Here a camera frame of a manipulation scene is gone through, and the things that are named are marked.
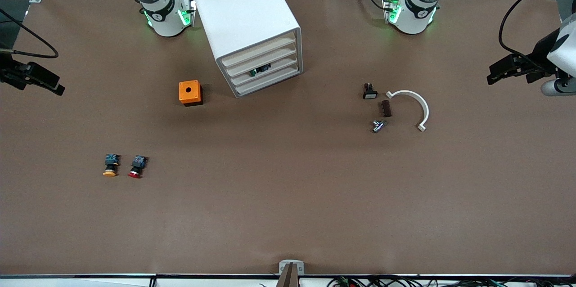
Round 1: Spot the yellow mushroom push button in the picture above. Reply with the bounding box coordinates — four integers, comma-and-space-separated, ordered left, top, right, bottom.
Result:
103, 153, 121, 178

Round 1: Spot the red mushroom push button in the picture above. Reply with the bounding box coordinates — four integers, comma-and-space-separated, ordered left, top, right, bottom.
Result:
128, 155, 148, 179

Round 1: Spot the white curved plastic arc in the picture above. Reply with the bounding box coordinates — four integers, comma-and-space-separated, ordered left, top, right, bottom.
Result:
386, 90, 430, 133

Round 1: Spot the orange box with hole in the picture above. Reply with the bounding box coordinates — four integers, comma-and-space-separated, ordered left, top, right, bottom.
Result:
179, 80, 203, 107

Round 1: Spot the brown table mat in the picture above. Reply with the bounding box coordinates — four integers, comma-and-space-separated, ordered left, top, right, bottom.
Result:
0, 0, 576, 276

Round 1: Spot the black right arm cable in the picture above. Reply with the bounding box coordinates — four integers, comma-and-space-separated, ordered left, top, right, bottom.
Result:
0, 7, 60, 59

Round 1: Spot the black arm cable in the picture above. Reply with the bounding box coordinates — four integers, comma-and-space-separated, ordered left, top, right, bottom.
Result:
0, 7, 60, 59
498, 0, 576, 61

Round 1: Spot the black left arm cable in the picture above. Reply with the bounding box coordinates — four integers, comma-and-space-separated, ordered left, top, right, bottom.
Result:
498, 0, 576, 61

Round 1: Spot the grey metal bracket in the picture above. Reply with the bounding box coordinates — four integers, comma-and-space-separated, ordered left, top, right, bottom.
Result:
279, 260, 305, 276

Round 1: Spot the aluminium profile post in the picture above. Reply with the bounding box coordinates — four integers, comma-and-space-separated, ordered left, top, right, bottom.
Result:
275, 264, 301, 287

